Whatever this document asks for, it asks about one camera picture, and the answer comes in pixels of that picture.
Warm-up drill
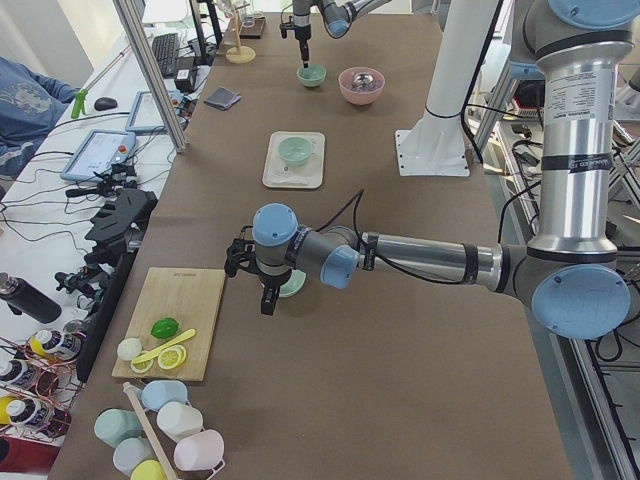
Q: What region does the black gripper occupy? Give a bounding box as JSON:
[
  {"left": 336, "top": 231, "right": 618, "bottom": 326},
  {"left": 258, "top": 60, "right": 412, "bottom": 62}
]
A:
[
  {"left": 279, "top": 14, "right": 311, "bottom": 68},
  {"left": 224, "top": 237, "right": 292, "bottom": 315}
]

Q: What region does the green bowl end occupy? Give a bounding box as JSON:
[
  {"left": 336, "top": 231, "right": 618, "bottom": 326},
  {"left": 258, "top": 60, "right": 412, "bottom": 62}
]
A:
[{"left": 296, "top": 64, "right": 327, "bottom": 88}]

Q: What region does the green bowl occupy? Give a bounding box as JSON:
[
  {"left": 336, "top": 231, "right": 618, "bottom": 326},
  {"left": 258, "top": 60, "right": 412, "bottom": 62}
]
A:
[
  {"left": 277, "top": 136, "right": 314, "bottom": 167},
  {"left": 279, "top": 270, "right": 306, "bottom": 298}
]

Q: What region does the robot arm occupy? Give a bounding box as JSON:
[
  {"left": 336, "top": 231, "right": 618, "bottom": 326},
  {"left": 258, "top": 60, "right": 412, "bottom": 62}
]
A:
[
  {"left": 279, "top": 0, "right": 389, "bottom": 68},
  {"left": 224, "top": 1, "right": 639, "bottom": 340}
]

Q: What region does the wooden mug tree stand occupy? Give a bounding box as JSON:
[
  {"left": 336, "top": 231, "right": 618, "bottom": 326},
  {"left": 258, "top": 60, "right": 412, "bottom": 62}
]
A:
[{"left": 218, "top": 0, "right": 256, "bottom": 64}]

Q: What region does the metal scoop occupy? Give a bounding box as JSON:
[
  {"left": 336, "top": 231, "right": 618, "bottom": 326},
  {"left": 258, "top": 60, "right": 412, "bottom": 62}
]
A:
[{"left": 351, "top": 72, "right": 375, "bottom": 90}]

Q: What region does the bamboo cutting board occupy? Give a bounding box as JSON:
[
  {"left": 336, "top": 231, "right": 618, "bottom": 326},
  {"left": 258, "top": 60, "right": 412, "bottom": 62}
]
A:
[{"left": 112, "top": 267, "right": 226, "bottom": 382}]

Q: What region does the pink bowl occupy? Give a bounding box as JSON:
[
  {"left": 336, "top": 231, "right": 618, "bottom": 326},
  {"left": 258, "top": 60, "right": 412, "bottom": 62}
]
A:
[{"left": 338, "top": 67, "right": 386, "bottom": 106}]

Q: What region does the grey folded cloth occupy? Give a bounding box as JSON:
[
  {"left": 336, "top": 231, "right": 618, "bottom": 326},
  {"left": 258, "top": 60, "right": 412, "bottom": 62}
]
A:
[{"left": 204, "top": 87, "right": 242, "bottom": 111}]

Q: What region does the yellow plastic knife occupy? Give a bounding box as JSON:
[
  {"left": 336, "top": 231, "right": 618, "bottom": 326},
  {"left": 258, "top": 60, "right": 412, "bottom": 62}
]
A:
[{"left": 132, "top": 328, "right": 197, "bottom": 364}]

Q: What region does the green bowl on tray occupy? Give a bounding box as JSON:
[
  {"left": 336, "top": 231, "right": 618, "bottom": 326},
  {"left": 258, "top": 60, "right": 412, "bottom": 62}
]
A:
[{"left": 277, "top": 136, "right": 314, "bottom": 167}]

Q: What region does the green lime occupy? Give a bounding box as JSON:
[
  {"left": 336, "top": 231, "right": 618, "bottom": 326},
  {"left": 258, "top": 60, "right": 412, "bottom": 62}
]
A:
[{"left": 150, "top": 317, "right": 180, "bottom": 339}]

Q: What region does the lemon slice top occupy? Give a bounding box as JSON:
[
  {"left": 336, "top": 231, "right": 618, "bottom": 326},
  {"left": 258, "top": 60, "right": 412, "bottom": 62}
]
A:
[{"left": 157, "top": 344, "right": 187, "bottom": 370}]

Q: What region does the lemon slice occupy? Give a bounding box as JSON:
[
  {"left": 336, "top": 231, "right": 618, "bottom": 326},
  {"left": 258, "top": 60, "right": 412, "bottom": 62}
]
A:
[
  {"left": 157, "top": 344, "right": 187, "bottom": 370},
  {"left": 129, "top": 359, "right": 154, "bottom": 374}
]

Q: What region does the beige serving tray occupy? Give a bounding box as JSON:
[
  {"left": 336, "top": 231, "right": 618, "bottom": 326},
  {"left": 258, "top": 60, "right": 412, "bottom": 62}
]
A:
[{"left": 262, "top": 131, "right": 325, "bottom": 190}]

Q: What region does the black keyboard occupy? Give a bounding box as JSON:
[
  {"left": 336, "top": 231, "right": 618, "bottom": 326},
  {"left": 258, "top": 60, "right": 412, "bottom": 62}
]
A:
[{"left": 151, "top": 33, "right": 179, "bottom": 78}]

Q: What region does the lemon slice bottom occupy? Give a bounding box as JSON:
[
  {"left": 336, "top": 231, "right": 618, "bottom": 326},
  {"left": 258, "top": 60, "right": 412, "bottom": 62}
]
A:
[{"left": 129, "top": 359, "right": 154, "bottom": 374}]

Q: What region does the white garlic bulb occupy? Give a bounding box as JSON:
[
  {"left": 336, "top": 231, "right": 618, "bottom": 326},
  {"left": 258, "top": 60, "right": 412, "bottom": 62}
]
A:
[{"left": 117, "top": 337, "right": 143, "bottom": 362}]

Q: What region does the light blue cup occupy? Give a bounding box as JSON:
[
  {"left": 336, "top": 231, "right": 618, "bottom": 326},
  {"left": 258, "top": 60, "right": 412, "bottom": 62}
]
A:
[{"left": 141, "top": 380, "right": 188, "bottom": 411}]

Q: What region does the cream white cup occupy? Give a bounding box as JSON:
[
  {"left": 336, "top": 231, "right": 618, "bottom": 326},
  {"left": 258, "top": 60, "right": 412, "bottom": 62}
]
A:
[{"left": 156, "top": 402, "right": 203, "bottom": 442}]

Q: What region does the black tool holder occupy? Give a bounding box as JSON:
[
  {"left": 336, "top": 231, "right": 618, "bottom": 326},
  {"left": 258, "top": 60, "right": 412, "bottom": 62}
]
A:
[{"left": 84, "top": 188, "right": 158, "bottom": 267}]

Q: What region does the pink cup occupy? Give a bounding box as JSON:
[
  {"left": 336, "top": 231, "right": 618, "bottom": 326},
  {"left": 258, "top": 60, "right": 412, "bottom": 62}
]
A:
[{"left": 174, "top": 429, "right": 225, "bottom": 471}]

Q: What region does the green cup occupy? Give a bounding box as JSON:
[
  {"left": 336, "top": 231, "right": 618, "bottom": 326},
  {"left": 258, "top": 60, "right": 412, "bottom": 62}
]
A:
[{"left": 94, "top": 409, "right": 142, "bottom": 448}]

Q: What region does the black computer mouse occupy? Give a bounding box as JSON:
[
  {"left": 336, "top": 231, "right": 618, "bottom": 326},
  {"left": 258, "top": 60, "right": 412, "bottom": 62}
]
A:
[{"left": 94, "top": 97, "right": 118, "bottom": 111}]

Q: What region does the grey blue cup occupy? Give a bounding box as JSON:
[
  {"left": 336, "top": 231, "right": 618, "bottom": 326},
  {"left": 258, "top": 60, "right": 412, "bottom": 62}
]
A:
[{"left": 112, "top": 438, "right": 154, "bottom": 476}]

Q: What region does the yellow cup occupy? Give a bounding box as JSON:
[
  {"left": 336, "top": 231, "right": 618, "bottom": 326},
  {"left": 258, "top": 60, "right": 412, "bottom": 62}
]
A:
[{"left": 130, "top": 459, "right": 168, "bottom": 480}]

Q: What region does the black water bottle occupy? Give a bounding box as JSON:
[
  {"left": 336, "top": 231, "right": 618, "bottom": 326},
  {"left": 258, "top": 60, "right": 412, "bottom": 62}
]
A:
[{"left": 1, "top": 272, "right": 62, "bottom": 324}]

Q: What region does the person in blue shirt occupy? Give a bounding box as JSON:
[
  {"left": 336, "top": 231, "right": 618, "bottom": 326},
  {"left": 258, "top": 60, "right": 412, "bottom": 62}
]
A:
[{"left": 1, "top": 57, "right": 79, "bottom": 178}]

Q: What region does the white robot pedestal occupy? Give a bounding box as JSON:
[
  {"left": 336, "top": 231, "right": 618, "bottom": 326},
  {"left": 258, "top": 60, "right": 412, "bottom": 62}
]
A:
[{"left": 396, "top": 0, "right": 502, "bottom": 177}]

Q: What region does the aluminium frame post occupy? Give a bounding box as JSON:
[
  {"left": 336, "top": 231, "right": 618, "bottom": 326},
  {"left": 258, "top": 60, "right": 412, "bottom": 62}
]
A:
[{"left": 112, "top": 0, "right": 187, "bottom": 154}]

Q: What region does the wooden rack handle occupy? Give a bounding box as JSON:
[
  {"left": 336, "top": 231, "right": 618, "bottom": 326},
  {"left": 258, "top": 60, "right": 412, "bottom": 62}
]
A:
[{"left": 122, "top": 382, "right": 178, "bottom": 480}]

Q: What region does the copper wire bottle rack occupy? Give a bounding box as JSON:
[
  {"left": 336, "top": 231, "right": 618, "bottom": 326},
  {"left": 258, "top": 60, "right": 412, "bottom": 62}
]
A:
[{"left": 1, "top": 330, "right": 85, "bottom": 444}]

